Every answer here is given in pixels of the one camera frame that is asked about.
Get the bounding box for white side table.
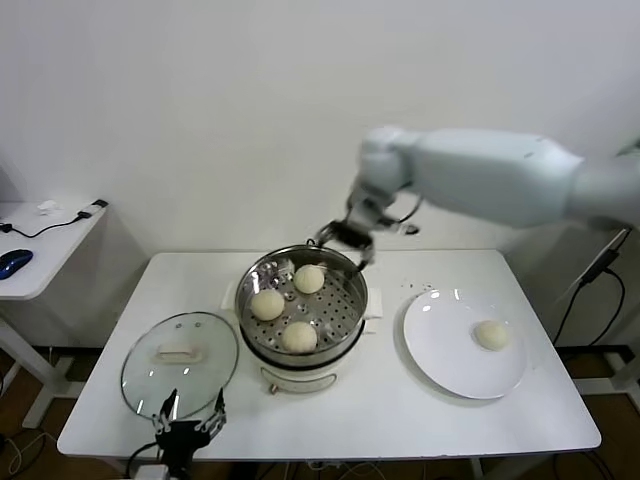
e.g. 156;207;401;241
0;199;109;431

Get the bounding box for blue computer mouse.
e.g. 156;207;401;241
0;249;34;281

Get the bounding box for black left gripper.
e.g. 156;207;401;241
153;387;229;470

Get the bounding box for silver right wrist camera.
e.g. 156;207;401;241
348;187;382;222

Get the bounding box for white electric cooker base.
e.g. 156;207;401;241
237;312;366;397

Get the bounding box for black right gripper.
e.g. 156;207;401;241
306;218;378;280

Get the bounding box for black cable with adapter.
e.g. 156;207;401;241
552;228;629;347

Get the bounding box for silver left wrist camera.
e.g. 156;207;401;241
133;463;170;480

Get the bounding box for small black silver device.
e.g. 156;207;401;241
74;199;107;220

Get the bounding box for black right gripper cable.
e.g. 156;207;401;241
383;191;422;236

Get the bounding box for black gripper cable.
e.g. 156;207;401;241
126;438;162;476
383;191;422;236

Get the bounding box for round glass pot lid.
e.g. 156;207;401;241
119;312;240;420

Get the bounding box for thin white cable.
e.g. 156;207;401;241
549;234;621;314

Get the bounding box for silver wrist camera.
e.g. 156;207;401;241
133;463;170;480
348;187;382;222

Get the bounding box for stainless steel steamer basket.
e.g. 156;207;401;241
218;243;385;369

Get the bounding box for black cable on side table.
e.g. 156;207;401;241
0;212;91;240

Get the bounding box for white steamed baozi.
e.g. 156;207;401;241
281;321;319;355
249;289;286;321
293;264;326;295
473;319;511;351

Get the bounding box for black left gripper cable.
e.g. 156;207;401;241
126;438;162;476

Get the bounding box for white side desk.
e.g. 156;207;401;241
554;344;640;399

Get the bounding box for round white plate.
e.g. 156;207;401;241
402;288;529;400

